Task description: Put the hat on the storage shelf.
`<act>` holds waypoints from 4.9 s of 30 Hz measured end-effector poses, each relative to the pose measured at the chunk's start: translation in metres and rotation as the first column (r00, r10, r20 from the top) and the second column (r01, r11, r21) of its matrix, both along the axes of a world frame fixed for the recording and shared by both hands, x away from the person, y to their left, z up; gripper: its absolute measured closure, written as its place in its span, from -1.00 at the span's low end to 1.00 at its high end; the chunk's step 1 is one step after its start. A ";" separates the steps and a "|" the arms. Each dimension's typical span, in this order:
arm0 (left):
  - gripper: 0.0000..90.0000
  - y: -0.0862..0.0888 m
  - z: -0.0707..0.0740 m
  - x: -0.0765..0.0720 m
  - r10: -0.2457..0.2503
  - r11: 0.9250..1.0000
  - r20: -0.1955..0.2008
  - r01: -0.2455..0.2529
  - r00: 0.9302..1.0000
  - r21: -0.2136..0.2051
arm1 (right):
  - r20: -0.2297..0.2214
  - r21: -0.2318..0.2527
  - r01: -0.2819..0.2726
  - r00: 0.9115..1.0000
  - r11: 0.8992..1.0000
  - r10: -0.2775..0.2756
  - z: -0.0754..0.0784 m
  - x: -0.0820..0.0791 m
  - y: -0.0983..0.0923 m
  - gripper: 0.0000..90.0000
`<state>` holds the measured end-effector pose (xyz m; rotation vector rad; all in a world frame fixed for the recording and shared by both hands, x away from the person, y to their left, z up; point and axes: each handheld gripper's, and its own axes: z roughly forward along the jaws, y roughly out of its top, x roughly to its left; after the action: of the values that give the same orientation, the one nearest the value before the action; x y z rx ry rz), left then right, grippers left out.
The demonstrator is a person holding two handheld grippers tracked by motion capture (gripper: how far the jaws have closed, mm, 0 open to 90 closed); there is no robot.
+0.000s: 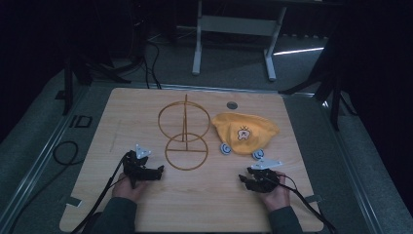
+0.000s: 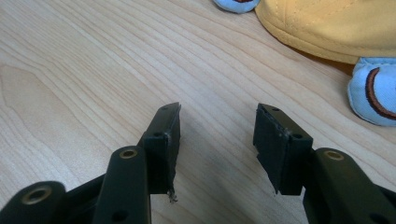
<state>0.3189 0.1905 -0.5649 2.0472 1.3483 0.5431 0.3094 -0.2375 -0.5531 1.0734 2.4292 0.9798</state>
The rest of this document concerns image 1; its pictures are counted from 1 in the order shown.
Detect gold wire hat stand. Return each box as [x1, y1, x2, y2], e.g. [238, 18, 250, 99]
[157, 94, 212, 172]

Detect person's left hand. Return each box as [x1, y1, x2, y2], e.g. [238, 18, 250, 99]
[111, 173, 148, 205]

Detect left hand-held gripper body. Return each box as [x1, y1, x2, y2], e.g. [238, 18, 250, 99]
[122, 143, 159, 190]

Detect black floor cables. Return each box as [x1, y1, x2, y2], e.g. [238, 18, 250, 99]
[130, 13, 164, 90]

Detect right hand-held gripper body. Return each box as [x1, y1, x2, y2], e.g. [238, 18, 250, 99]
[249, 158, 283, 194]

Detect person's right hand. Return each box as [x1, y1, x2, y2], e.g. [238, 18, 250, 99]
[258, 171, 292, 213]

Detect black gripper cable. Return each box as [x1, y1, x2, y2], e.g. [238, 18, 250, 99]
[69, 152, 131, 234]
[276, 174, 339, 234]

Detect black tripod stand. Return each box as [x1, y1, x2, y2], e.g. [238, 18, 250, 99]
[278, 32, 358, 132]
[61, 0, 132, 116]

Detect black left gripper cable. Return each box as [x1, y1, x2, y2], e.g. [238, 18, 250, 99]
[69, 152, 131, 234]

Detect black rectangular floor frame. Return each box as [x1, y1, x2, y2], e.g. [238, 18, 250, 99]
[69, 114, 94, 129]

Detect black cable loop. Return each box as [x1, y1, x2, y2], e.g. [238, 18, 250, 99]
[52, 139, 81, 167]

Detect white metal desk frame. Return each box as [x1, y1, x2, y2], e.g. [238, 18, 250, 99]
[191, 0, 288, 82]

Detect yellow hat with cartoon print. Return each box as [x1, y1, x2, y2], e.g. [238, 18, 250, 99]
[210, 111, 281, 162]

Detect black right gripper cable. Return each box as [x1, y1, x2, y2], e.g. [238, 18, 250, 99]
[276, 174, 339, 234]

